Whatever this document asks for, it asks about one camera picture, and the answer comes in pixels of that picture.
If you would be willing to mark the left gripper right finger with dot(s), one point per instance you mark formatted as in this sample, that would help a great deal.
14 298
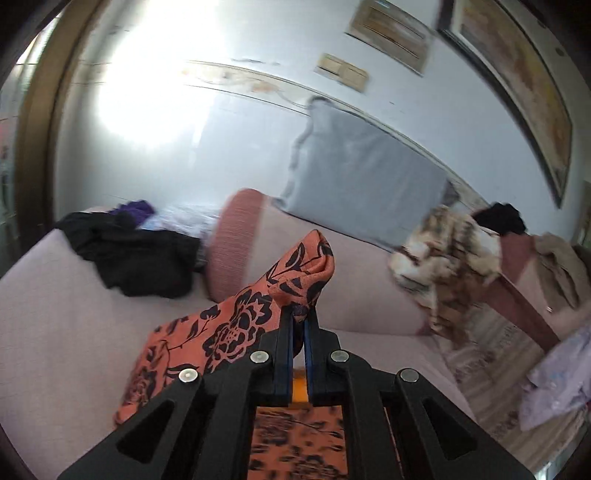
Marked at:
398 426

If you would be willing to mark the lilac white garment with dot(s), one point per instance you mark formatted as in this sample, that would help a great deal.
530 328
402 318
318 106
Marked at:
560 383

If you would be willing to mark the black clothes pile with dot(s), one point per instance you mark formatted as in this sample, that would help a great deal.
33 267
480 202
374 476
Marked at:
135 261

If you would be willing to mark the grey pillow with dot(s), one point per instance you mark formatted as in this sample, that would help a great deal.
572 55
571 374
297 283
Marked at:
358 180

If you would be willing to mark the beige brown floral cloth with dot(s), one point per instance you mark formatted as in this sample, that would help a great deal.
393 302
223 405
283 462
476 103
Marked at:
445 265

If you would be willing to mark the framed wall painting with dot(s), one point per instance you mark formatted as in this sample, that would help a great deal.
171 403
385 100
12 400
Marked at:
494 41

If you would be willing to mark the stained glass wooden door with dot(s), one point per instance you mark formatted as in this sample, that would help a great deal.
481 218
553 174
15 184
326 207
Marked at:
41 43

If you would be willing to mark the pink quilted bolster headboard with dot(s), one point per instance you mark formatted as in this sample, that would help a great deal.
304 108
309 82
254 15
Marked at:
252 234

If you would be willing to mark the striped floral cushion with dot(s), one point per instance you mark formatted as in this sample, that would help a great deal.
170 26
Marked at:
490 370

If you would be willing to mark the black garment on headboard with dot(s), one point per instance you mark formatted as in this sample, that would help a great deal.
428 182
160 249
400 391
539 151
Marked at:
501 218

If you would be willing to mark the purple garment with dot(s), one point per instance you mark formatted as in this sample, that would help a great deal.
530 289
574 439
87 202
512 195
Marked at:
139 211

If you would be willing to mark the tan jacket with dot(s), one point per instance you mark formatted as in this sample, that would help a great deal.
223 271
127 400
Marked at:
563 276

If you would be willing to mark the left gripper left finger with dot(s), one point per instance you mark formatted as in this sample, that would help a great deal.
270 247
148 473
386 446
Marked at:
200 426

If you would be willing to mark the small framed wall picture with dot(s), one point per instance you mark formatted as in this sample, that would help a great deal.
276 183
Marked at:
394 32

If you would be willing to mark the orange black floral blouse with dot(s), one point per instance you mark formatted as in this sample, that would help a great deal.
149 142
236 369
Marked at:
303 442

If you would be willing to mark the beige wall switch plate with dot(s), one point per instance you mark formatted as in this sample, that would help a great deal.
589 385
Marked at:
343 72

